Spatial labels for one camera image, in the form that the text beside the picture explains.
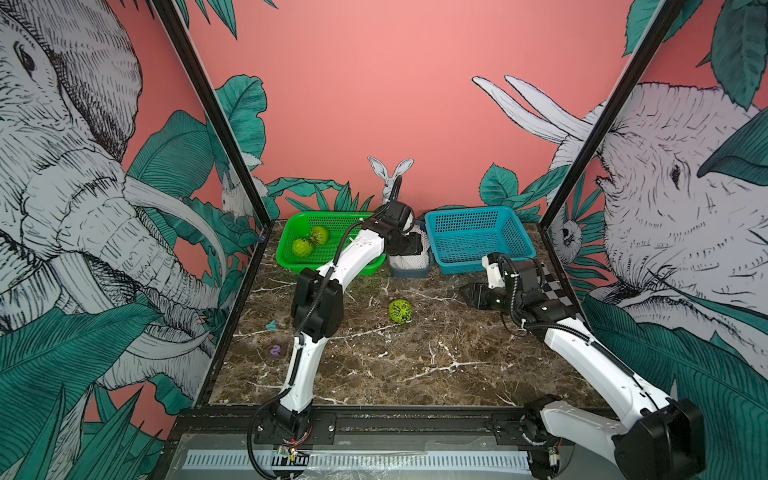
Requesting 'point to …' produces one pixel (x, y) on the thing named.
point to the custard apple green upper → (318, 235)
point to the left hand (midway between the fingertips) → (419, 242)
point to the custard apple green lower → (302, 248)
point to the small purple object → (275, 351)
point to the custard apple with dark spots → (400, 310)
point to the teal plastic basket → (460, 238)
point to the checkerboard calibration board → (552, 289)
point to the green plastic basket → (296, 226)
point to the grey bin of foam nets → (413, 265)
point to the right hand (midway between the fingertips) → (465, 284)
